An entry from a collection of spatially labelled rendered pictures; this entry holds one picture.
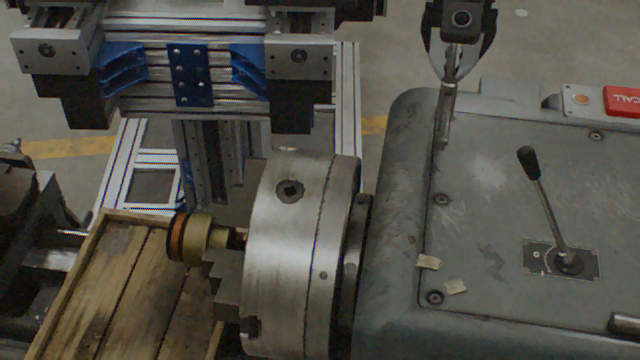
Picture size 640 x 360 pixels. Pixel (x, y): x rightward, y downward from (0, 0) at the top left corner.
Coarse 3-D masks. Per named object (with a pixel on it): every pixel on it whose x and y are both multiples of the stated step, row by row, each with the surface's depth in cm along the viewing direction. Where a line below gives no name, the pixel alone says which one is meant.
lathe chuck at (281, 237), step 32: (288, 160) 103; (320, 160) 103; (256, 192) 98; (320, 192) 98; (256, 224) 96; (288, 224) 95; (256, 256) 95; (288, 256) 95; (256, 288) 95; (288, 288) 95; (288, 320) 96; (256, 352) 103; (288, 352) 101
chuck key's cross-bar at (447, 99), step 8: (448, 48) 99; (456, 48) 99; (448, 56) 99; (448, 64) 98; (448, 72) 97; (448, 96) 93; (448, 104) 92; (448, 112) 91; (448, 120) 90; (440, 128) 89; (448, 128) 89; (440, 136) 88; (448, 136) 88; (440, 144) 88
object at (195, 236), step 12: (180, 216) 110; (192, 216) 110; (204, 216) 110; (168, 228) 109; (180, 228) 109; (192, 228) 108; (204, 228) 108; (216, 228) 110; (228, 228) 110; (168, 240) 109; (180, 240) 109; (192, 240) 108; (204, 240) 107; (216, 240) 109; (228, 240) 114; (168, 252) 109; (180, 252) 109; (192, 252) 108; (204, 252) 107; (192, 264) 110
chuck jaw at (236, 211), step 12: (252, 168) 108; (252, 180) 108; (240, 192) 108; (252, 192) 108; (216, 204) 109; (228, 204) 109; (240, 204) 109; (252, 204) 108; (216, 216) 109; (228, 216) 109; (240, 216) 109
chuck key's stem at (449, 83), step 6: (444, 78) 93; (450, 78) 93; (456, 78) 93; (444, 84) 93; (450, 84) 93; (456, 84) 93; (444, 90) 93; (450, 90) 93; (456, 90) 93; (438, 102) 96; (438, 108) 96; (438, 114) 96; (450, 120) 97; (438, 126) 98; (438, 132) 99; (438, 138) 99; (438, 144) 100
